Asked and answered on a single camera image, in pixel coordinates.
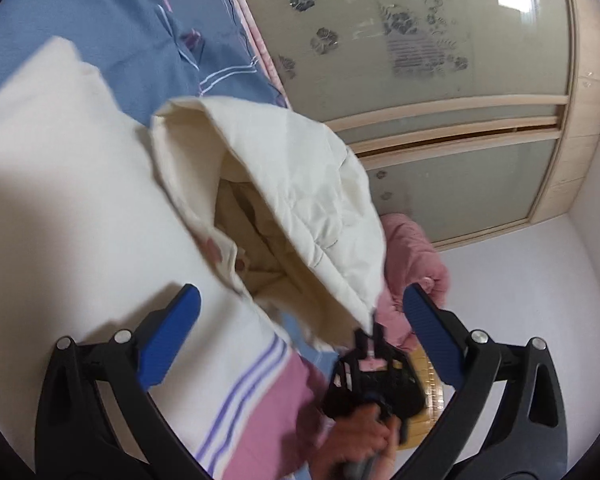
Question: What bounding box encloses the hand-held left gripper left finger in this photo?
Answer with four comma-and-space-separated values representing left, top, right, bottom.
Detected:
32, 284, 211, 480

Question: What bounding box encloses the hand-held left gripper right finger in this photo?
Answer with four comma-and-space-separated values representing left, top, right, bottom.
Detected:
392, 282, 568, 480

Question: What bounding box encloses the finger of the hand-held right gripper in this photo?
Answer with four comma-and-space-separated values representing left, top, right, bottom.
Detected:
372, 324, 388, 360
354, 327, 372, 361

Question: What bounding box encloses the pink and white jacket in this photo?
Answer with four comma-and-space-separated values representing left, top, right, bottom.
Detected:
0, 35, 388, 480

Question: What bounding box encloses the person's right hand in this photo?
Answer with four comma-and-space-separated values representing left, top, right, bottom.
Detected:
312, 402, 402, 480

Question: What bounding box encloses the frosted sliding door large floral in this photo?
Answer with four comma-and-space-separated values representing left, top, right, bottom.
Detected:
230, 0, 573, 126

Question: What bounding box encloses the blue plaid bed sheet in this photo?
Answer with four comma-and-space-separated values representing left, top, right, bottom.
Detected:
0, 0, 341, 376

